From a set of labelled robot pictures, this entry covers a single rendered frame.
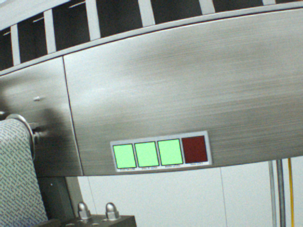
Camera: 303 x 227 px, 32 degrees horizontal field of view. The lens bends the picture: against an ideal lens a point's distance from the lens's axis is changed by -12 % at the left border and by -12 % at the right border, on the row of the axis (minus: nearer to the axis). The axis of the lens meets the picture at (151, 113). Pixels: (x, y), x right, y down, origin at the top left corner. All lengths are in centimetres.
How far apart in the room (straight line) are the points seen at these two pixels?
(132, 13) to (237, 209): 271
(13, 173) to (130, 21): 47
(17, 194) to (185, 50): 53
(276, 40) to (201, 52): 18
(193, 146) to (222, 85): 14
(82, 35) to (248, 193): 257
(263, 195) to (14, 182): 265
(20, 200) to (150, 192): 294
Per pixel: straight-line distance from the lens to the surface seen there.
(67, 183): 170
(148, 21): 125
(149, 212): 432
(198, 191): 403
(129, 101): 129
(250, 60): 113
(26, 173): 140
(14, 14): 156
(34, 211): 141
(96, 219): 141
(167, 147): 124
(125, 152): 131
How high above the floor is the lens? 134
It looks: 3 degrees down
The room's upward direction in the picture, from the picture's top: 10 degrees counter-clockwise
